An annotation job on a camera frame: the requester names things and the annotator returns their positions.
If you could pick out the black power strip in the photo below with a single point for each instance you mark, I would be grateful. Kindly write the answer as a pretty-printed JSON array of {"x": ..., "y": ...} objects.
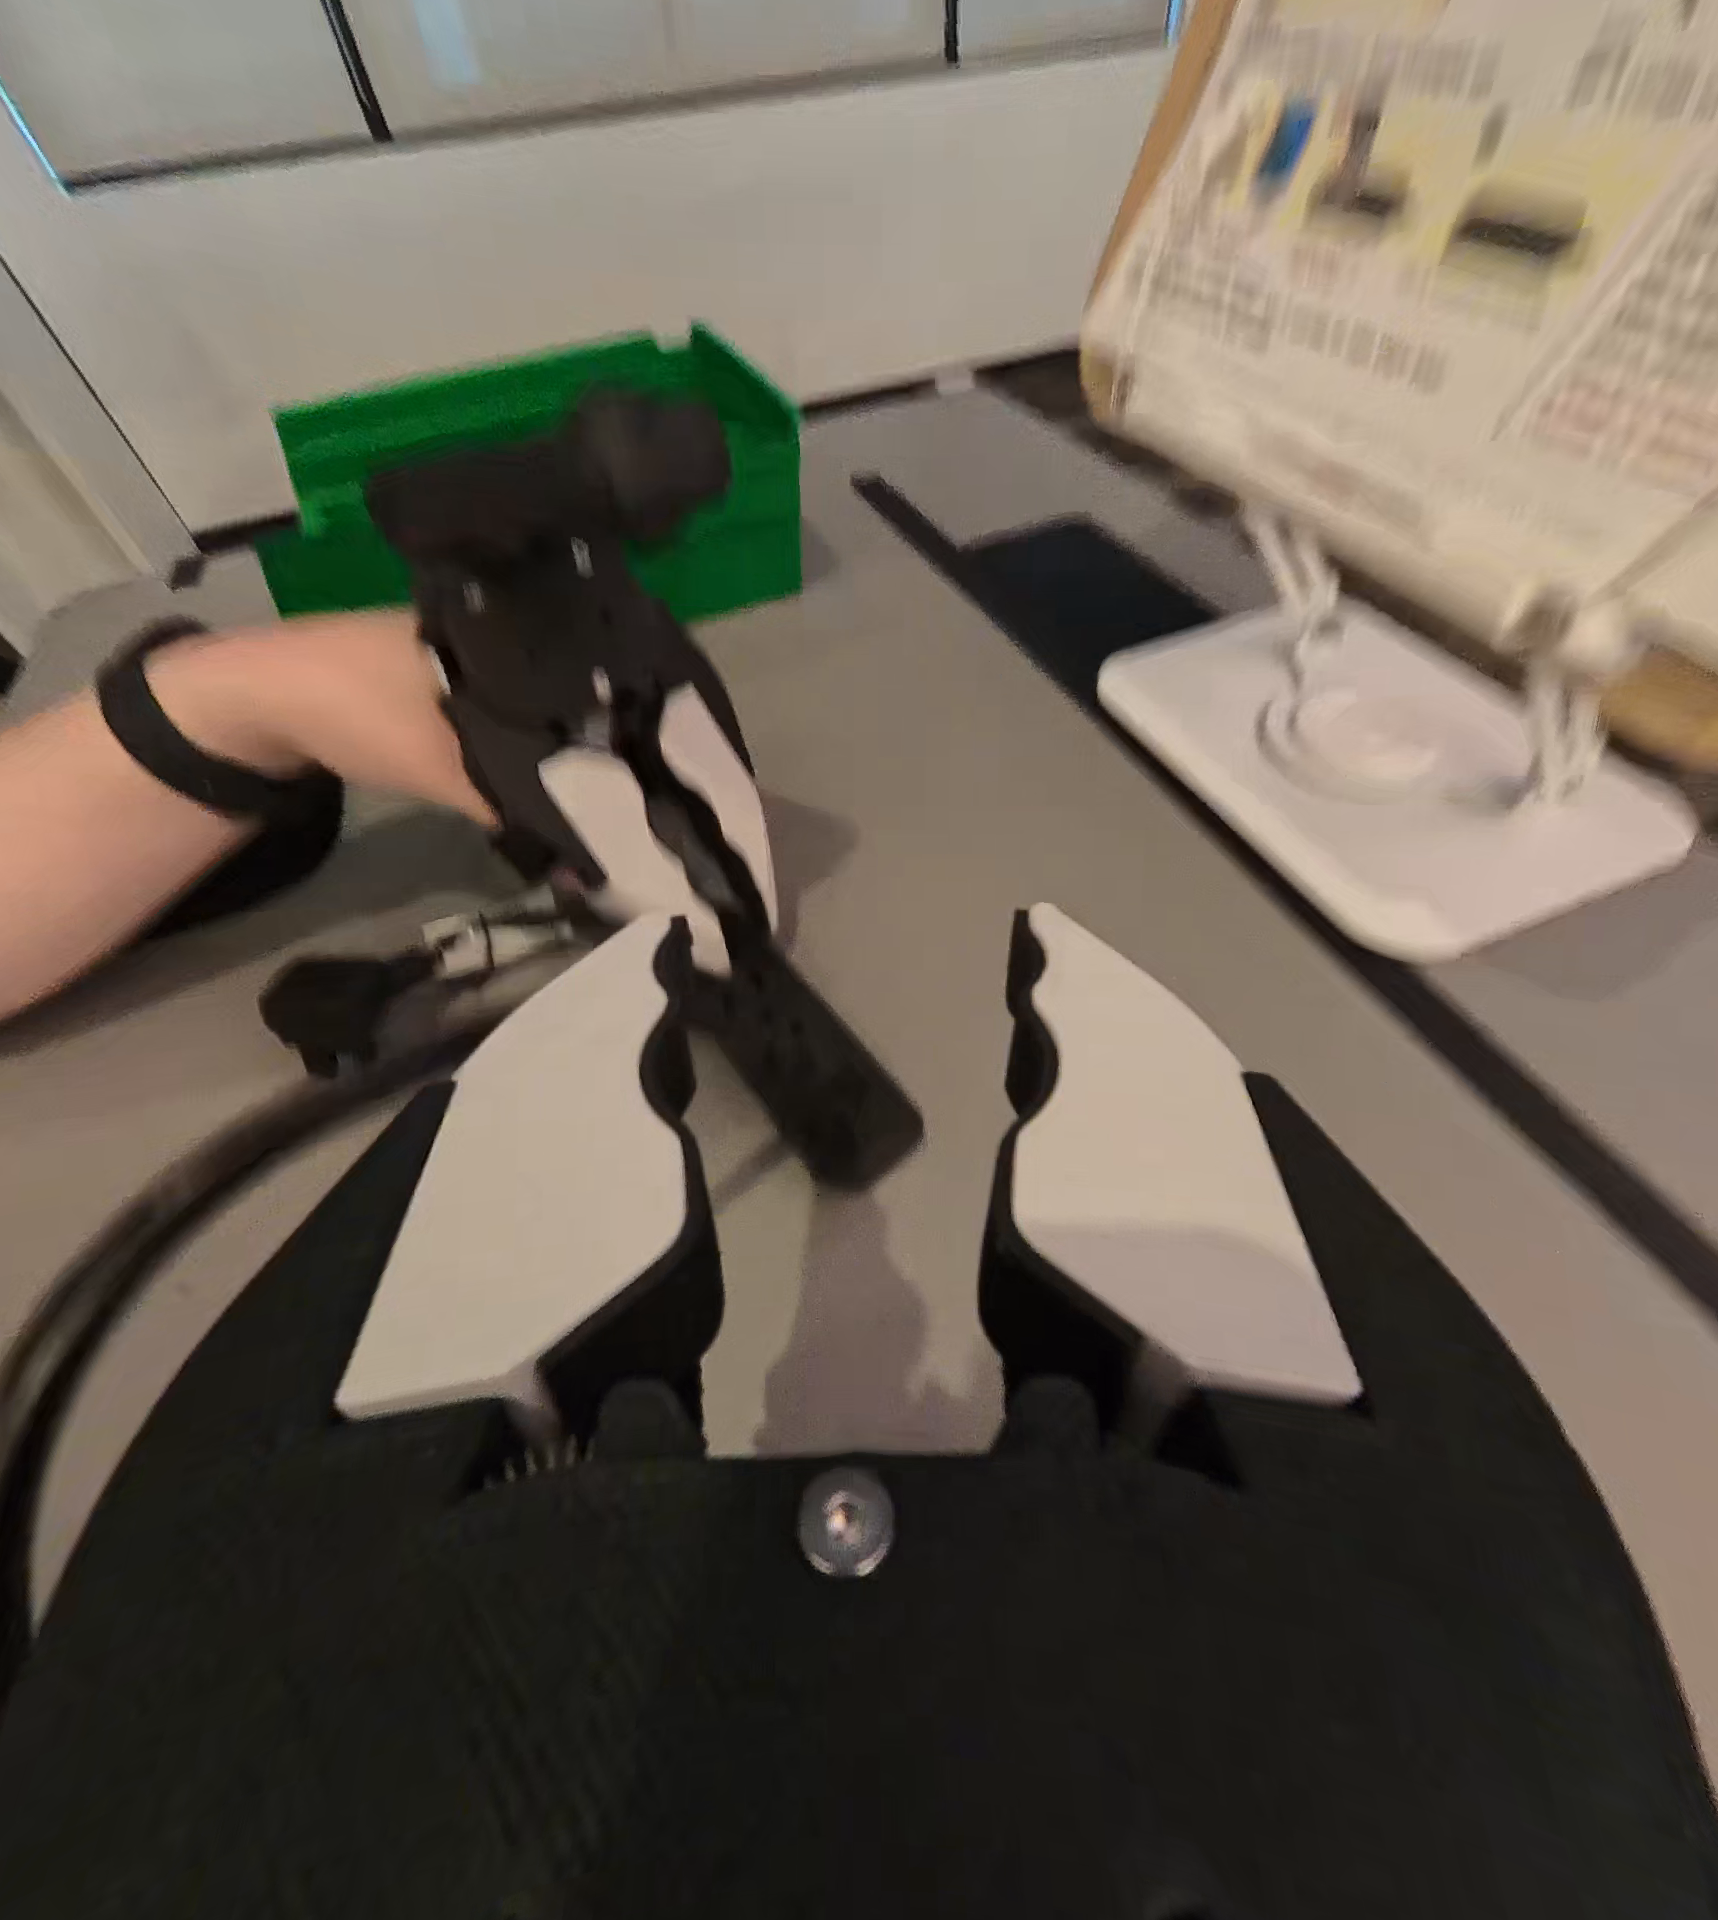
[{"x": 814, "y": 1080}]

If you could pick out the green plastic bin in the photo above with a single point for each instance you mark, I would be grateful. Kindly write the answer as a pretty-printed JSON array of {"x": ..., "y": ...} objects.
[{"x": 755, "y": 511}]

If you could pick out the glass window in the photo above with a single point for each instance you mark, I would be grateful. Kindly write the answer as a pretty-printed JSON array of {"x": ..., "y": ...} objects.
[{"x": 574, "y": 60}]

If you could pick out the person's left forearm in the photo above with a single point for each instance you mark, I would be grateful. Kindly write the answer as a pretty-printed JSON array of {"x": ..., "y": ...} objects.
[{"x": 18, "y": 884}]

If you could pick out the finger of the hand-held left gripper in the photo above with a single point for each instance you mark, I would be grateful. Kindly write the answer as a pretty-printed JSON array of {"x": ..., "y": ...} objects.
[
  {"x": 605, "y": 825},
  {"x": 732, "y": 795}
]

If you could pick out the person's left hand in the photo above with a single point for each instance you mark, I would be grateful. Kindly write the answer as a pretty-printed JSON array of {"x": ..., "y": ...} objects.
[{"x": 334, "y": 705}]

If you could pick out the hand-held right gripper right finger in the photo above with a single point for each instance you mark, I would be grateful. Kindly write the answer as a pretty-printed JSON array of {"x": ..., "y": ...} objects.
[{"x": 1159, "y": 1201}]

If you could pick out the printed instruction sheet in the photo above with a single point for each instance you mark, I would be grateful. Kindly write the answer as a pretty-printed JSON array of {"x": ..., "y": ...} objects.
[{"x": 1474, "y": 224}]

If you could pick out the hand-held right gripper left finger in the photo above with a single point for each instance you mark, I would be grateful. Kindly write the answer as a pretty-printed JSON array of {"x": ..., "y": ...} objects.
[{"x": 529, "y": 1201}]

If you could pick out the black wristband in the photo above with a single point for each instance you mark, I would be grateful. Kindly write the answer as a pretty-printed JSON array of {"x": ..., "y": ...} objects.
[{"x": 146, "y": 743}]

